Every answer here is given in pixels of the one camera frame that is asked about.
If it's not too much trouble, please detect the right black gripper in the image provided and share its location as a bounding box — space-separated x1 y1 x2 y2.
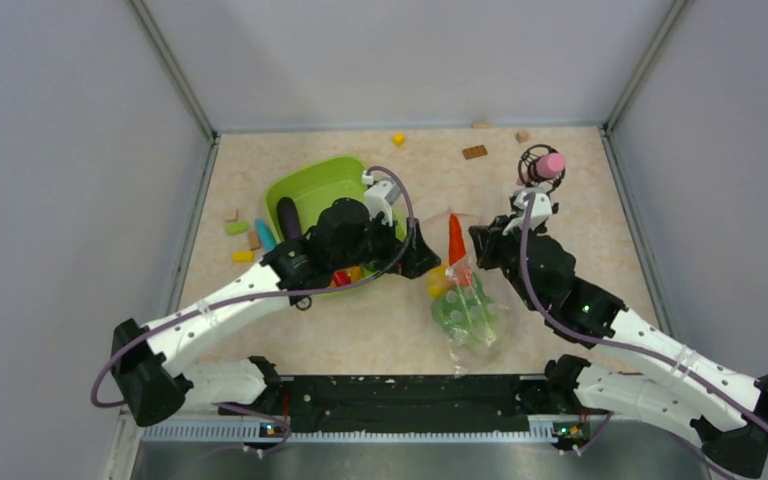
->
469 212 543 311

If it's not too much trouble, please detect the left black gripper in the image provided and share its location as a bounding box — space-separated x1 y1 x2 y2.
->
333 207 440 278

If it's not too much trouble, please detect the yellow toy lemon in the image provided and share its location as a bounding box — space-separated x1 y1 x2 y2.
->
425 265 451 299

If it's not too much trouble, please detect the orange toy carrot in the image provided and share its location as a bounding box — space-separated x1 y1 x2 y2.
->
448 213 472 286

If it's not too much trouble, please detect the green toy lettuce leaf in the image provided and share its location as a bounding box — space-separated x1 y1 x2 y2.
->
430 276 507 347

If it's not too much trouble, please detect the clear zip top bag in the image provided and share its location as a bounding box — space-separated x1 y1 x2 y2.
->
424 209 509 377

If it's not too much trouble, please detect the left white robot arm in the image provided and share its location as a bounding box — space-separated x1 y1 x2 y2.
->
105 198 441 427

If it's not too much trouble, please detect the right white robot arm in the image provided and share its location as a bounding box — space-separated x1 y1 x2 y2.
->
468 217 768 479

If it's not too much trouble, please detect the orange toy fruit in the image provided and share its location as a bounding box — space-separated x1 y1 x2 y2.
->
346 266 366 283

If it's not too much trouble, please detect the red toy chili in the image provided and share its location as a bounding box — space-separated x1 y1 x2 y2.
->
330 270 351 288

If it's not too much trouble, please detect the pink microphone on tripod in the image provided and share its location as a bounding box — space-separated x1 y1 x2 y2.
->
517 144 567 195

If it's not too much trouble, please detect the brown toy brick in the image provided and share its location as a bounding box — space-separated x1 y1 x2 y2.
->
462 144 488 160

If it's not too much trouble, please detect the green plastic bowl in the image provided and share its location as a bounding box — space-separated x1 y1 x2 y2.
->
263 156 407 310

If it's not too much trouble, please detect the purple toy eggplant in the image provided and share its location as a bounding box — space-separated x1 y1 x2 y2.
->
276 197 303 240

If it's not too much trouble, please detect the cyan toy piece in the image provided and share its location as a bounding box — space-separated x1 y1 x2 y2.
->
254 219 278 253

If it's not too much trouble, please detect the brown toy block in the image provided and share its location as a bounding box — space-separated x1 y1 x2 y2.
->
246 230 261 251

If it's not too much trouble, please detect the yellow toy brick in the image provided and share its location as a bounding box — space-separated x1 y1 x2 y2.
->
231 250 255 263

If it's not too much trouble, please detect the small tan block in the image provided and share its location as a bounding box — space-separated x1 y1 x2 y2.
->
223 209 239 222

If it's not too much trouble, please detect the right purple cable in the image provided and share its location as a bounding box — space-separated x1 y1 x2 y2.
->
519 192 768 480

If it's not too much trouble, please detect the purple cable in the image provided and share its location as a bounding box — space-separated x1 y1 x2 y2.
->
519 192 768 480
90 165 418 409

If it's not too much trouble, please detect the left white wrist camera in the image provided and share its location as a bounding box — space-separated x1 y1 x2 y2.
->
361 170 402 226

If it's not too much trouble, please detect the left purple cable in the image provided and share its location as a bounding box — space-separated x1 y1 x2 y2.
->
90 165 418 409

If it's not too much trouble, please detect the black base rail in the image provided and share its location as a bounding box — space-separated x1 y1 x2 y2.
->
257 374 561 434

